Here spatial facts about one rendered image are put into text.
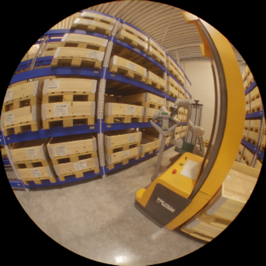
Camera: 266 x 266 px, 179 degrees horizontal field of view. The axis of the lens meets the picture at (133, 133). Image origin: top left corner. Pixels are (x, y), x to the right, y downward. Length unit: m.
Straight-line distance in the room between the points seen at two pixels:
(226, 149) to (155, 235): 1.28
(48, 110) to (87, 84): 0.65
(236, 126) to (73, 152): 1.71
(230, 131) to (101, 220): 1.64
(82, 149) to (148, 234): 1.57
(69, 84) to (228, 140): 1.63
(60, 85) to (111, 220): 1.96
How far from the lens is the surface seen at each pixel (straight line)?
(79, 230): 1.52
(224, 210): 0.83
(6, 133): 1.83
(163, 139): 1.16
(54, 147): 1.40
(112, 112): 1.41
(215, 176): 0.67
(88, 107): 1.28
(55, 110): 1.29
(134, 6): 6.79
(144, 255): 1.41
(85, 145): 1.37
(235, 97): 0.63
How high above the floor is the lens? 1.39
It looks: 14 degrees down
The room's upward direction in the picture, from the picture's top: 4 degrees clockwise
